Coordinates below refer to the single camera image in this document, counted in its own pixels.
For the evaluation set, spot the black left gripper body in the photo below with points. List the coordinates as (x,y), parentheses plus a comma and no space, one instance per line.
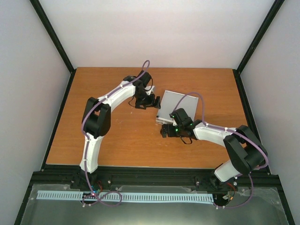
(143,100)

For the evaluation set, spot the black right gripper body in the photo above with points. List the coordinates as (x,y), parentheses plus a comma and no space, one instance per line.
(176,133)

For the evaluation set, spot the aluminium poker case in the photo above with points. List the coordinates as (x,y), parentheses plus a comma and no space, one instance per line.
(170,100)

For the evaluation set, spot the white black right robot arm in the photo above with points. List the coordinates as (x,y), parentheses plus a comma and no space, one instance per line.
(246,153)

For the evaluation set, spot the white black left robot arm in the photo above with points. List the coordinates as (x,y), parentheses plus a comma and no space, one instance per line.
(96,120)

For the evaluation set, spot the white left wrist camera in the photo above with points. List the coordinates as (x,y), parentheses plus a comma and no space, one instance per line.
(150,90)

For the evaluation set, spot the light blue cable duct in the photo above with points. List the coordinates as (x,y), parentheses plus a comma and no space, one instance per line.
(126,197)

